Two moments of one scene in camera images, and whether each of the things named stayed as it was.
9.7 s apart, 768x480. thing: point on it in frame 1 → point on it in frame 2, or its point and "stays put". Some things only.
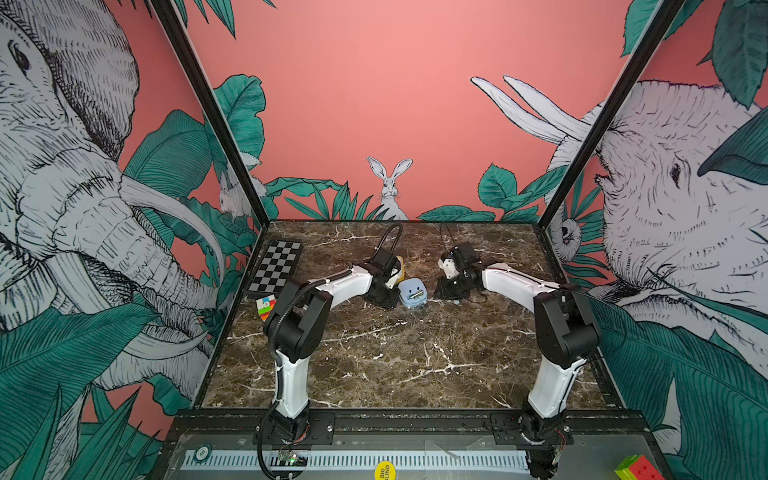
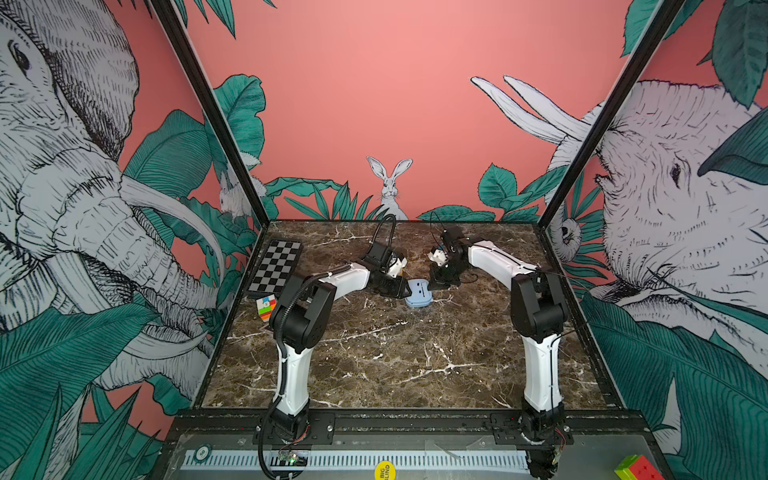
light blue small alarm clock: (412, 292) stays put
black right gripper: (444, 291) → (437, 281)
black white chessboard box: (275, 268) stays put
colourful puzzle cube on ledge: (637, 467) stays put
